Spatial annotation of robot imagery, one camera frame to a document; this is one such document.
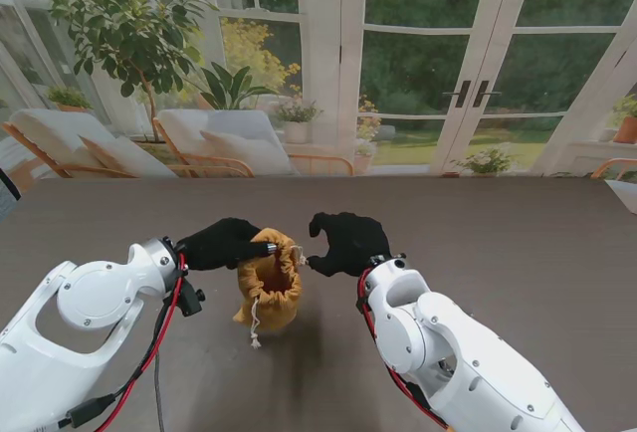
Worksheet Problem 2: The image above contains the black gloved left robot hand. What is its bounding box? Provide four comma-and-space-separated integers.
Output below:
176, 217, 279, 273

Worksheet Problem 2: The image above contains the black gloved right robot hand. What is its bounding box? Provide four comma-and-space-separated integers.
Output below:
304, 211, 393, 278

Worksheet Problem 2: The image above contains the mustard yellow drawstring bag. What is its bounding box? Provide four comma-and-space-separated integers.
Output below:
232, 227, 306, 349

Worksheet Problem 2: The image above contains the printed sunroom backdrop banner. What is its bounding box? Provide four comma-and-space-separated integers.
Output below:
0, 0, 637, 180

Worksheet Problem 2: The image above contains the black edge object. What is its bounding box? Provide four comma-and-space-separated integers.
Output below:
0, 167, 22, 203

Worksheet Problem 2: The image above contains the white paper sheet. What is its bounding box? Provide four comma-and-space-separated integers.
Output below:
604, 178, 637, 214

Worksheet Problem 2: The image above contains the red left arm wire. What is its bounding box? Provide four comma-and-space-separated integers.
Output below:
59, 252, 188, 432

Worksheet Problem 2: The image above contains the red arm wire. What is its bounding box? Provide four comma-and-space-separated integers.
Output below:
59, 252, 188, 432
358, 267, 449, 431

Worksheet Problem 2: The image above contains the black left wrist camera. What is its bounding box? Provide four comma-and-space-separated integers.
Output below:
178, 280, 206, 318

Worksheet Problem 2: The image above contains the red right arm wire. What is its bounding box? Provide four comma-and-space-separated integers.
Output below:
358, 267, 449, 431

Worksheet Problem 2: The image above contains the grey braided cable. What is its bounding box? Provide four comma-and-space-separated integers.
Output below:
153, 351, 166, 432

